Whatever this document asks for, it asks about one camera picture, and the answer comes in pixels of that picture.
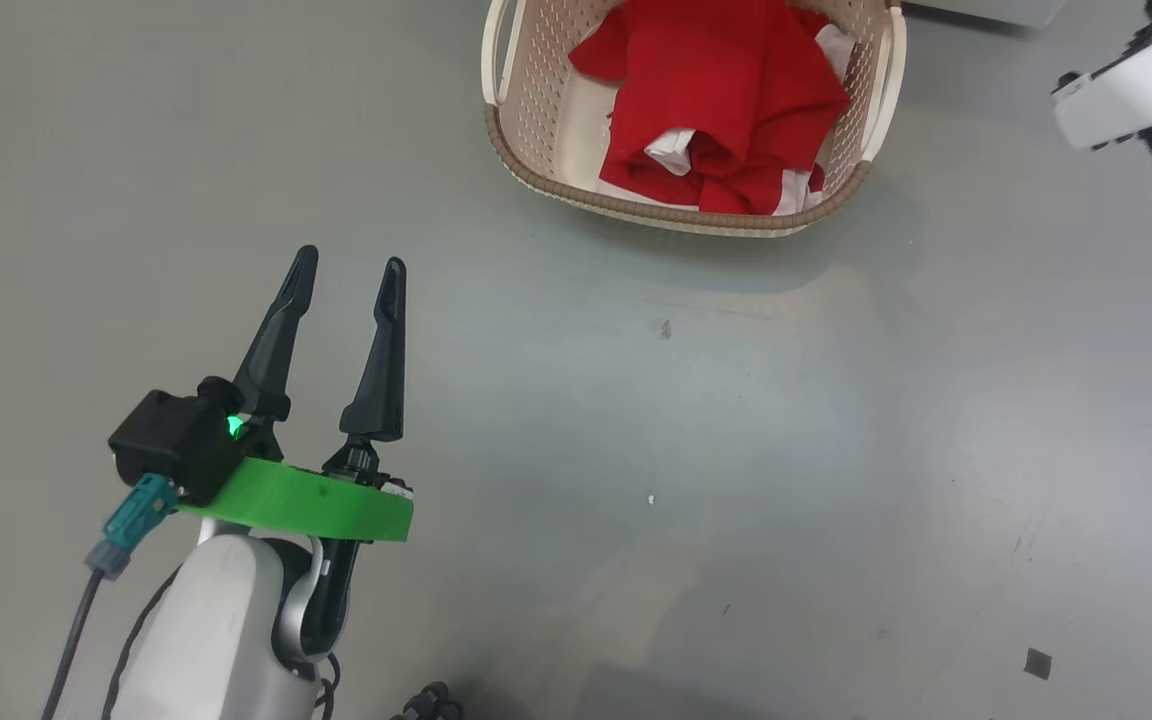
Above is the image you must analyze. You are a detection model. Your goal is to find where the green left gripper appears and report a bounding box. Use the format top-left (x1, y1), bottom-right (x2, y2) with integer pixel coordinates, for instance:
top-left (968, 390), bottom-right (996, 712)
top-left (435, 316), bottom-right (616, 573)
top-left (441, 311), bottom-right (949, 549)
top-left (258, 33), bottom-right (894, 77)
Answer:
top-left (176, 245), bottom-right (416, 545)

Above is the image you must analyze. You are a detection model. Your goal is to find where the black cable bundle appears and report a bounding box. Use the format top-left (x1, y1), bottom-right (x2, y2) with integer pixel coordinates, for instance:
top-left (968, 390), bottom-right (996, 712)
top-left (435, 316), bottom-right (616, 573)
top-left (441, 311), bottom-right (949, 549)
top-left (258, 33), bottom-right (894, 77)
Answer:
top-left (391, 682), bottom-right (467, 720)

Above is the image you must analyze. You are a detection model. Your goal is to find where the left cable with teal connector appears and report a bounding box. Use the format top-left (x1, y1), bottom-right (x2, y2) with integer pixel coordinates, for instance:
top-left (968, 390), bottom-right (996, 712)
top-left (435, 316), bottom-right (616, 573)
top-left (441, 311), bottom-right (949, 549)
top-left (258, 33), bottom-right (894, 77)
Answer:
top-left (41, 473), bottom-right (180, 720)

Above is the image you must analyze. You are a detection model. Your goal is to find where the cream perforated basket brown rim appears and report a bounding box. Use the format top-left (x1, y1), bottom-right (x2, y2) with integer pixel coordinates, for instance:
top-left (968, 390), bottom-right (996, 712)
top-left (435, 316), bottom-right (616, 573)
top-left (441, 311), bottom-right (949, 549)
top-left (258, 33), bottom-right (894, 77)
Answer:
top-left (481, 0), bottom-right (907, 238)

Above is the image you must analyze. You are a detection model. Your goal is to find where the white front-load washing machine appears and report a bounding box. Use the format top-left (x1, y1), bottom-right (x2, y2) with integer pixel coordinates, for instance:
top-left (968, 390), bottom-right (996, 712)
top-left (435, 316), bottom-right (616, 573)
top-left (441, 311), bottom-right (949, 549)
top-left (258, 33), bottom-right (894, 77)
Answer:
top-left (901, 0), bottom-right (1067, 29)

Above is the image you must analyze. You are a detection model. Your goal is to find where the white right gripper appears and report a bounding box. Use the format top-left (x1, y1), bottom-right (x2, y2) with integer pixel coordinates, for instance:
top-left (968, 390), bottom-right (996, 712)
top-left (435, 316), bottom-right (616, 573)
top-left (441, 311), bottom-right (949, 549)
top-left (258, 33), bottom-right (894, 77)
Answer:
top-left (1051, 0), bottom-right (1152, 251)

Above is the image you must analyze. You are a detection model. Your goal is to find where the red and white garment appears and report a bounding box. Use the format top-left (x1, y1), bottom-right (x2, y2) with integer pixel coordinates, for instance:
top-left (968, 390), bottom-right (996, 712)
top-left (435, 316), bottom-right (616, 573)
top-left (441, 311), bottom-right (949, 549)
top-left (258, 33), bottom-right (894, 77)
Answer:
top-left (568, 0), bottom-right (857, 216)

